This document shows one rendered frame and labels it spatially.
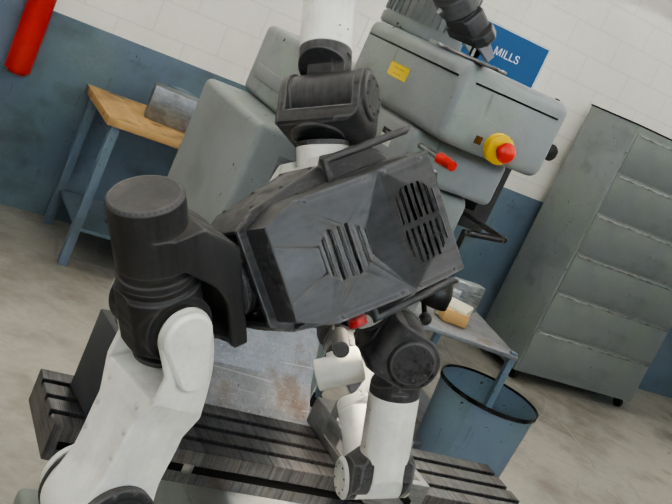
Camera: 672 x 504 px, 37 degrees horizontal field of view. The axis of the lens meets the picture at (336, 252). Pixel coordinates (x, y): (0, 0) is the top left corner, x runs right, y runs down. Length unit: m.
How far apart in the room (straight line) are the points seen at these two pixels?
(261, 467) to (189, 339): 0.78
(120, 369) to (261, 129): 0.98
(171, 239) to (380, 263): 0.32
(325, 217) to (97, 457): 0.51
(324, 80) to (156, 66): 4.68
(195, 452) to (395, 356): 0.64
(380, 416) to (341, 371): 0.27
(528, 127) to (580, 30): 5.53
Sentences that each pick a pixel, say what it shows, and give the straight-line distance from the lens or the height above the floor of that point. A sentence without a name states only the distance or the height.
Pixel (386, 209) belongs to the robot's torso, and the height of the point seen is 1.64.
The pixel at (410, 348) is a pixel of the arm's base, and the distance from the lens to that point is 1.66.
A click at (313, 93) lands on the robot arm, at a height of 1.74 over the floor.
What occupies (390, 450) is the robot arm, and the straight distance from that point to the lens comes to 1.79.
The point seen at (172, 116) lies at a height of 0.95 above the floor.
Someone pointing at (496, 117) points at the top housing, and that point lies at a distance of 1.97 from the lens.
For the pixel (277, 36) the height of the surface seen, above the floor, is 1.74.
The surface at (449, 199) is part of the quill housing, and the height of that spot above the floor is 1.61.
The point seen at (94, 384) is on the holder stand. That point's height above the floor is 1.01.
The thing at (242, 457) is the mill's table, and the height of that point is 0.94.
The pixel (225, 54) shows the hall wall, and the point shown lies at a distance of 6.41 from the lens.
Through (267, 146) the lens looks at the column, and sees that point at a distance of 2.44.
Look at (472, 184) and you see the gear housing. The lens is 2.10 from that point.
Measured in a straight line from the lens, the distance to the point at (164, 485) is 2.57.
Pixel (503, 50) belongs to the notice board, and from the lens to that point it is 7.21.
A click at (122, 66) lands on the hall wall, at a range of 6.27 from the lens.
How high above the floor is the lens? 1.88
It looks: 12 degrees down
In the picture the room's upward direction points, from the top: 25 degrees clockwise
